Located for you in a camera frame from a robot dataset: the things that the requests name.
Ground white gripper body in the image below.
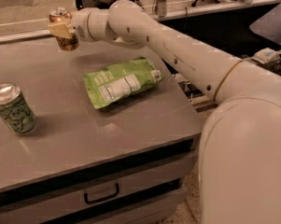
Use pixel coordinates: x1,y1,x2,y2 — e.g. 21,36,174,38
71,7,94,42

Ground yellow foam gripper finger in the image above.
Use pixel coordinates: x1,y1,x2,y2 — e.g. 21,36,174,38
48,21,75,38

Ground orange soda can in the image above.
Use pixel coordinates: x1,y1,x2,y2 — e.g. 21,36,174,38
48,7,78,51

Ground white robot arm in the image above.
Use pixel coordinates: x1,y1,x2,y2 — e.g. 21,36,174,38
49,0,281,224

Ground green rice chip bag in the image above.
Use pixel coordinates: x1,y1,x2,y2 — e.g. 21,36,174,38
83,57,164,109

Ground green soda can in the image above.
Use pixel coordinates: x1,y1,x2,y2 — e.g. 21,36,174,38
0,83,36,134

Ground grey drawer cabinet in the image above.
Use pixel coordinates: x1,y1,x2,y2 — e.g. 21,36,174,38
0,38,201,224

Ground white tissue packet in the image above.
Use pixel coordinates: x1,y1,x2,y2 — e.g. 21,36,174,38
252,48,281,64

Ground black drawer handle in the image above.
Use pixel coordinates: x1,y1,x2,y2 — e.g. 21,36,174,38
83,183,119,204

